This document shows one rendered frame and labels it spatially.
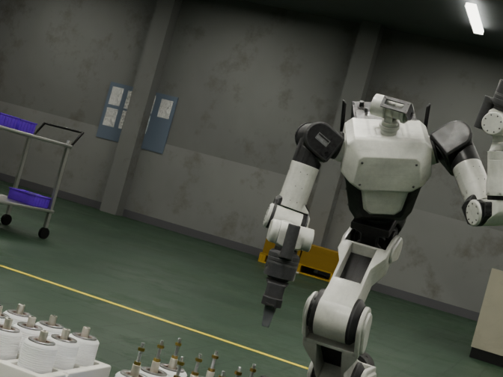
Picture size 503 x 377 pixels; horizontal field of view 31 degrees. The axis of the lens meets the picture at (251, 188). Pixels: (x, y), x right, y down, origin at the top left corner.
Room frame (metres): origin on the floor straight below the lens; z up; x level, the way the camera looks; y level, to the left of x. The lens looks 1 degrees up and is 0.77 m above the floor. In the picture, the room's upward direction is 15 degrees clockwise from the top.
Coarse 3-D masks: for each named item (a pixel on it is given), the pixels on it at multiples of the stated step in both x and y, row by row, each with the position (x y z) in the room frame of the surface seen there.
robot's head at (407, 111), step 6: (384, 96) 2.67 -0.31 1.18; (384, 102) 2.66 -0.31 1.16; (402, 102) 2.64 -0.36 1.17; (408, 102) 2.64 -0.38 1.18; (390, 108) 2.65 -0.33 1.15; (396, 108) 2.64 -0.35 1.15; (402, 108) 2.64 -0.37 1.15; (408, 108) 2.63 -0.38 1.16; (402, 114) 2.65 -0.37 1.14; (408, 114) 2.64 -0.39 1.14; (402, 120) 2.66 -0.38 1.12
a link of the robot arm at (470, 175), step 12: (456, 168) 2.71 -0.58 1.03; (468, 168) 2.68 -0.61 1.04; (480, 168) 2.68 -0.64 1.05; (456, 180) 2.72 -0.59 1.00; (468, 180) 2.66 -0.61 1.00; (480, 180) 2.65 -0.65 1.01; (468, 192) 2.65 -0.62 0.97; (480, 192) 2.63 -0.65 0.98; (468, 204) 2.61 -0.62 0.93; (480, 204) 2.56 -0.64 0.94; (468, 216) 2.61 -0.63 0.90; (480, 216) 2.56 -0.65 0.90
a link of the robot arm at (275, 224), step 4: (272, 220) 2.50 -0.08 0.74; (276, 220) 2.48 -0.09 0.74; (280, 220) 2.55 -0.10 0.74; (272, 224) 2.47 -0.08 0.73; (276, 224) 2.47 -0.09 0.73; (280, 224) 2.47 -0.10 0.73; (272, 228) 2.47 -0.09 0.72; (276, 228) 2.47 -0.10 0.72; (268, 232) 2.54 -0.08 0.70; (272, 232) 2.46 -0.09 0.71; (276, 232) 2.46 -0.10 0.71; (268, 236) 2.50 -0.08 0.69; (272, 236) 2.47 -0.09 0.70; (276, 236) 2.47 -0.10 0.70; (268, 240) 2.50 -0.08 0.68; (272, 240) 2.48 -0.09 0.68
